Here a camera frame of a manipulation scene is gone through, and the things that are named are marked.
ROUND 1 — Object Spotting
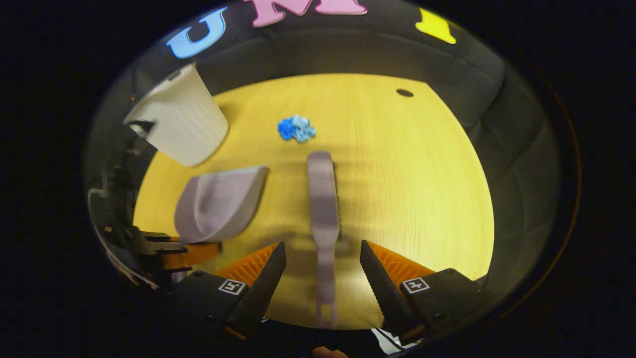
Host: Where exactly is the small pale pink broom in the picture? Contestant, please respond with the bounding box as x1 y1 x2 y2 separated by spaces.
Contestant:
307 151 341 329

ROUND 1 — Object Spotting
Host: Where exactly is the white ribbed garbage bin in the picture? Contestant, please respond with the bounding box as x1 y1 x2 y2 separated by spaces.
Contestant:
123 62 230 167

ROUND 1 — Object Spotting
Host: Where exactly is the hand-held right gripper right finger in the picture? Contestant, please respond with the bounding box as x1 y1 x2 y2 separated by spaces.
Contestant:
360 240 497 345

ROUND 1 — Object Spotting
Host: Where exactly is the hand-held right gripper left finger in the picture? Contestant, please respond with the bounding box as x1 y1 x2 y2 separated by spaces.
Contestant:
169 242 288 341

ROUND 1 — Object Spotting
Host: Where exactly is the small pale pink dustpan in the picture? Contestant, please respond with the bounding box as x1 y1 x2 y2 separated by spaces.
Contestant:
174 166 270 244

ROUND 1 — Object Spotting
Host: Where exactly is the light blue paper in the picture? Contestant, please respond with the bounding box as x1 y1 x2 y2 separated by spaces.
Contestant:
292 114 317 144

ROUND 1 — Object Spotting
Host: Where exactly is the dark blue paper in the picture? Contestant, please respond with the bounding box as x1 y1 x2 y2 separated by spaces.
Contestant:
277 117 297 141

